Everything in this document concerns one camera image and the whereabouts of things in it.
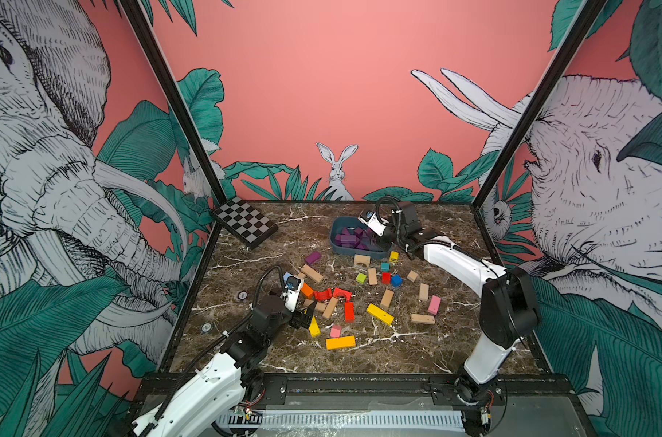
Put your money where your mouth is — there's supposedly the teal plastic storage bin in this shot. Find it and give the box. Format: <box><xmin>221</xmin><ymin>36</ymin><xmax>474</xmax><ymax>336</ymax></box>
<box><xmin>329</xmin><ymin>216</ymin><xmax>390</xmax><ymax>260</ymax></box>

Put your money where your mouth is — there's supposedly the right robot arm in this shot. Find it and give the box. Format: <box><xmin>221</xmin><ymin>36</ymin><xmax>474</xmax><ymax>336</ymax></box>
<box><xmin>359</xmin><ymin>196</ymin><xmax>541</xmax><ymax>387</ymax></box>

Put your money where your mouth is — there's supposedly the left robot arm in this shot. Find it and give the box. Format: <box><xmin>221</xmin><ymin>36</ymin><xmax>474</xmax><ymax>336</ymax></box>
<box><xmin>128</xmin><ymin>266</ymin><xmax>316</xmax><ymax>436</ymax></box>

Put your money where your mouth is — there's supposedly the orange rectangular brick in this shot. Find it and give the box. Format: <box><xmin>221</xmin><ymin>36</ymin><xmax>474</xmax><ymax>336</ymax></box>
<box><xmin>301</xmin><ymin>283</ymin><xmax>314</xmax><ymax>300</ymax></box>

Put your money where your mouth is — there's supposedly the red curved brick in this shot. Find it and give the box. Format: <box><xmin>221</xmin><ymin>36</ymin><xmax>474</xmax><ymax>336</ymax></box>
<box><xmin>314</xmin><ymin>289</ymin><xmax>333</xmax><ymax>302</ymax></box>

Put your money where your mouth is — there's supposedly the pink small brick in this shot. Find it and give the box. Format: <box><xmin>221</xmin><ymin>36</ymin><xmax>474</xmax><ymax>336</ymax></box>
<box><xmin>330</xmin><ymin>325</ymin><xmax>342</xmax><ymax>339</ymax></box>

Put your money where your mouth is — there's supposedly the orange long flat brick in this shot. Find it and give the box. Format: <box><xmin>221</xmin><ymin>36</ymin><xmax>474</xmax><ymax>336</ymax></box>
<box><xmin>325</xmin><ymin>336</ymin><xmax>356</xmax><ymax>351</ymax></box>

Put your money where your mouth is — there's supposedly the red arch brick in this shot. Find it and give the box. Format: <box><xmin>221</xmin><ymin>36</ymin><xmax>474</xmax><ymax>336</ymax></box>
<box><xmin>333</xmin><ymin>288</ymin><xmax>353</xmax><ymax>302</ymax></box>

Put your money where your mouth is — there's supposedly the long natural wood brick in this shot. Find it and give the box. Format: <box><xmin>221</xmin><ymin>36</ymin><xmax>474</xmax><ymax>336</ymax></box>
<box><xmin>301</xmin><ymin>264</ymin><xmax>325</xmax><ymax>283</ymax></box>

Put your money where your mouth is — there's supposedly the red rectangular brick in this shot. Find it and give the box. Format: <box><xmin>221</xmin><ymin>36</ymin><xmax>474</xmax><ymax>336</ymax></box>
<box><xmin>344</xmin><ymin>302</ymin><xmax>356</xmax><ymax>323</ymax></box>

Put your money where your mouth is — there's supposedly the blue cube brick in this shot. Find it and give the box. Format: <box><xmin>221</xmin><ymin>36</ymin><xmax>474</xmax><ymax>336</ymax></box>
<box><xmin>391</xmin><ymin>275</ymin><xmax>403</xmax><ymax>288</ymax></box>

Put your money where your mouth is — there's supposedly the purple long brick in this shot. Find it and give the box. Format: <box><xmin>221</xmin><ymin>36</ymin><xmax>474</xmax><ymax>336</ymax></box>
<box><xmin>336</xmin><ymin>234</ymin><xmax>360</xmax><ymax>248</ymax></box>

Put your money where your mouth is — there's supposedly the natural wood arch brick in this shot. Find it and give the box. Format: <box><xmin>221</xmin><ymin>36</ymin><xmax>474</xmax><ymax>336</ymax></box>
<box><xmin>354</xmin><ymin>254</ymin><xmax>371</xmax><ymax>269</ymax></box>

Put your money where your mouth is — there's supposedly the natural wood plank brick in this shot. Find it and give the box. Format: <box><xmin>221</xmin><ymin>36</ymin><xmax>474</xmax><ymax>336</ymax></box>
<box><xmin>367</xmin><ymin>268</ymin><xmax>378</xmax><ymax>286</ymax></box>

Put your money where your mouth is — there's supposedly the purple rectangular brick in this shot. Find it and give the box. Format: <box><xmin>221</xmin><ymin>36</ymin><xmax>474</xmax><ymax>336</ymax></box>
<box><xmin>305</xmin><ymin>251</ymin><xmax>322</xmax><ymax>265</ymax></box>

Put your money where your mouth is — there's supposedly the natural wood block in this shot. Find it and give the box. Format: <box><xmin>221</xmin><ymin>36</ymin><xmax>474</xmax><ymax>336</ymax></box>
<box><xmin>380</xmin><ymin>289</ymin><xmax>395</xmax><ymax>311</ymax></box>

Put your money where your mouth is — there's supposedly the pink right brick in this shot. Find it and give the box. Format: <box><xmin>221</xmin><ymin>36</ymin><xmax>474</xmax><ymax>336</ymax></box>
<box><xmin>427</xmin><ymin>295</ymin><xmax>442</xmax><ymax>316</ymax></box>

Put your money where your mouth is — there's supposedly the yellow tilted long brick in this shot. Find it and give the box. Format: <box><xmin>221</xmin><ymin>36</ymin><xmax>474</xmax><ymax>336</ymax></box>
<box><xmin>367</xmin><ymin>304</ymin><xmax>395</xmax><ymax>326</ymax></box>

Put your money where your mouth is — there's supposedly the natural wood right plank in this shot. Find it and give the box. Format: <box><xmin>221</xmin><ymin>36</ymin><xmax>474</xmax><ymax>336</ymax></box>
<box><xmin>410</xmin><ymin>314</ymin><xmax>436</xmax><ymax>325</ymax></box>

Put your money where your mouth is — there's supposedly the black white chessboard box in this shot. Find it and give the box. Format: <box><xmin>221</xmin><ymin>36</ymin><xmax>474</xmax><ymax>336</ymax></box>
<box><xmin>212</xmin><ymin>197</ymin><xmax>278</xmax><ymax>249</ymax></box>

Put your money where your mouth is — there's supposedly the black frame post right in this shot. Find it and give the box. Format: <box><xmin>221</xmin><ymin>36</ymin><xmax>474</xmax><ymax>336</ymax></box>
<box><xmin>470</xmin><ymin>0</ymin><xmax>607</xmax><ymax>212</ymax></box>

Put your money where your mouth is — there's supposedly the black frame post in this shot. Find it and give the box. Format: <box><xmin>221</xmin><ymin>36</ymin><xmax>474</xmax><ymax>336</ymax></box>
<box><xmin>470</xmin><ymin>0</ymin><xmax>607</xmax><ymax>212</ymax></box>
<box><xmin>120</xmin><ymin>0</ymin><xmax>227</xmax><ymax>204</ymax></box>

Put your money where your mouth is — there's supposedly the black frame post left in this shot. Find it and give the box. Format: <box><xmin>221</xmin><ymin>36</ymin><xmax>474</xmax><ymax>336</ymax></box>
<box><xmin>120</xmin><ymin>0</ymin><xmax>227</xmax><ymax>204</ymax></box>

